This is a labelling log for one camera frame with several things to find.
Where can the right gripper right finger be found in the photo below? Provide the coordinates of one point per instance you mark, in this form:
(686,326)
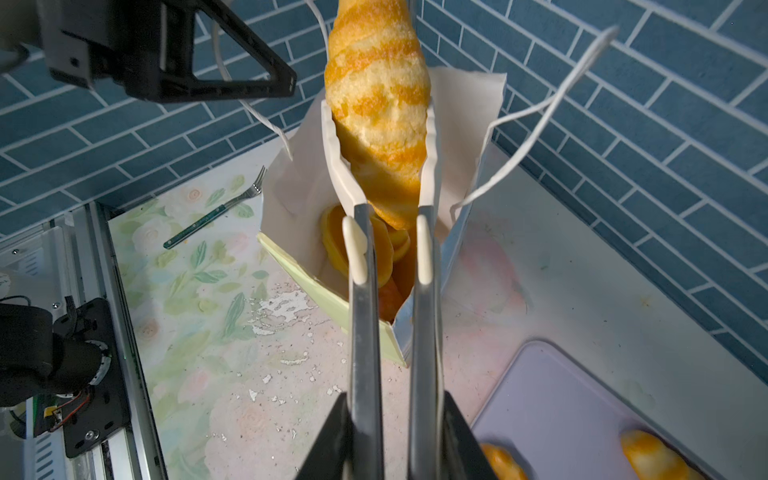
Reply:
(462,456)

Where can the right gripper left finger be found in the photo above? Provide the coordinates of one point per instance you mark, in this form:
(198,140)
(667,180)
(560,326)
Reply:
(331,448)

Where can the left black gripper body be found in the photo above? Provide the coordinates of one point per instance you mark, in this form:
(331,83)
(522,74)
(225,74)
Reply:
(146,47)

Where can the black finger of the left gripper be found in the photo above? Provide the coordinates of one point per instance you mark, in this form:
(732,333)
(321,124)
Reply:
(281,78)

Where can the white metal tongs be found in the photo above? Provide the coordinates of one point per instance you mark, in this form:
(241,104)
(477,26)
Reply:
(364,397)

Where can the long striped croissant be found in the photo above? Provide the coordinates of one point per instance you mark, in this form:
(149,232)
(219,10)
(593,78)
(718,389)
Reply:
(378,89)

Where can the small yellow egg tart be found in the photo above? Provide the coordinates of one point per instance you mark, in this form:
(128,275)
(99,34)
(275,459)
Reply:
(333,241)

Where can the striped bread roll back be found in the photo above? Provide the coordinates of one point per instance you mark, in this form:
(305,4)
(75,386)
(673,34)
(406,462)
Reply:
(650,458)

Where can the round orange bun half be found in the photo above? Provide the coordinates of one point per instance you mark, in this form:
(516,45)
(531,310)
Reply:
(394,292)

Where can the lilac plastic tray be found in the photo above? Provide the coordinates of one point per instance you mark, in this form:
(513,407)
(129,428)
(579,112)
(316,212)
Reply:
(559,422)

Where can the green handled fork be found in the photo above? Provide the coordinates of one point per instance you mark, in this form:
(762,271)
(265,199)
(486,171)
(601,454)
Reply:
(254,190)

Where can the aluminium front rail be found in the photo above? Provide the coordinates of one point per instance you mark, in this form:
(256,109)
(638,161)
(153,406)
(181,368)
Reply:
(59,265)

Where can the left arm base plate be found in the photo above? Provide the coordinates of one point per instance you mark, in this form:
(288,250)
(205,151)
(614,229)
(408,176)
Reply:
(87,366)

